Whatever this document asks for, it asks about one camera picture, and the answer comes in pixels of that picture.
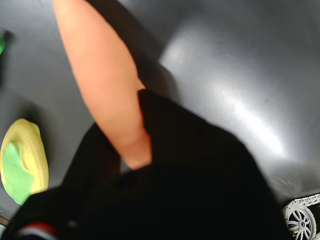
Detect orange toy carrot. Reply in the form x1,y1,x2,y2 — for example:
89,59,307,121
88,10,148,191
52,0,154,171

